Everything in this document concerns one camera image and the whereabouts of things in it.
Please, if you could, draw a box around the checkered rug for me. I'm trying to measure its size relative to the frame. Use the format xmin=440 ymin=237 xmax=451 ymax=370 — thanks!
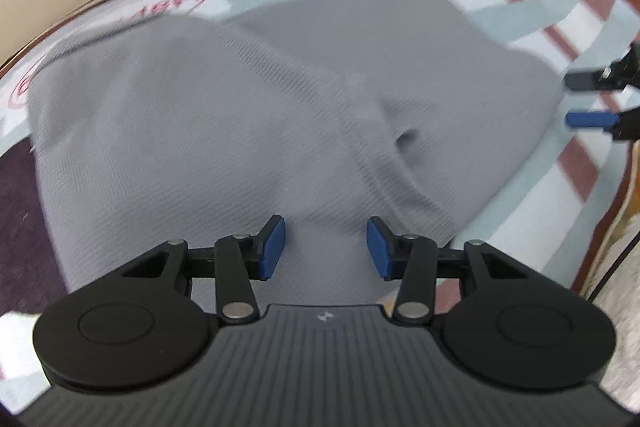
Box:
xmin=0 ymin=0 xmax=640 ymax=413

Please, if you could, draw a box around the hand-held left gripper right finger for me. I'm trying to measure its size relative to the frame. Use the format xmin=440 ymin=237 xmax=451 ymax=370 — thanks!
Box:
xmin=366 ymin=216 xmax=528 ymax=323

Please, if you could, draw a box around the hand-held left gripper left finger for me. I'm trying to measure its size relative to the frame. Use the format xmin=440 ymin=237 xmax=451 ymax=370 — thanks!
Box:
xmin=122 ymin=214 xmax=288 ymax=325

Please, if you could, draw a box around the grey knit sweater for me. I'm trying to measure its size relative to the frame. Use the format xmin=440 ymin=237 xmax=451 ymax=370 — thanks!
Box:
xmin=25 ymin=0 xmax=561 ymax=308

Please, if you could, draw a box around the beige fluffy mat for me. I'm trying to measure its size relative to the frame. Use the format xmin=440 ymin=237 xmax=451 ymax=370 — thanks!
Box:
xmin=585 ymin=202 xmax=640 ymax=338

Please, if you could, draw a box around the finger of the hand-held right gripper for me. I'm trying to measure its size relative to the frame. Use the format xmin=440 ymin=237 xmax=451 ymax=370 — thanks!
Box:
xmin=565 ymin=107 xmax=640 ymax=142
xmin=564 ymin=54 xmax=640 ymax=92

